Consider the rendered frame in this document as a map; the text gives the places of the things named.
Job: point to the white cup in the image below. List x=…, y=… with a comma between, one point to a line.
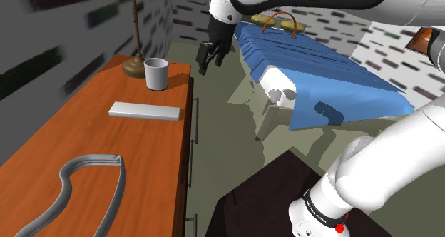
x=156, y=73

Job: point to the brass floor lamp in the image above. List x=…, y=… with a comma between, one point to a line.
x=135, y=60

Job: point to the orange wall picture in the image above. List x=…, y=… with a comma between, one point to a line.
x=420, y=39

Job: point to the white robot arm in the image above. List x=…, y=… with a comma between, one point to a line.
x=382, y=166

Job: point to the bed with blue blanket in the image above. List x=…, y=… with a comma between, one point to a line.
x=313, y=76

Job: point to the orange wooden chest of drawers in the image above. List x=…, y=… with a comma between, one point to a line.
x=114, y=149

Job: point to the grey looped band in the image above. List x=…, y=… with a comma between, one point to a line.
x=66, y=180

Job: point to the flat white rectangular bar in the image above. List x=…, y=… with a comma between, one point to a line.
x=144, y=111

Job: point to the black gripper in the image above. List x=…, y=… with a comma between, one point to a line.
x=219, y=32

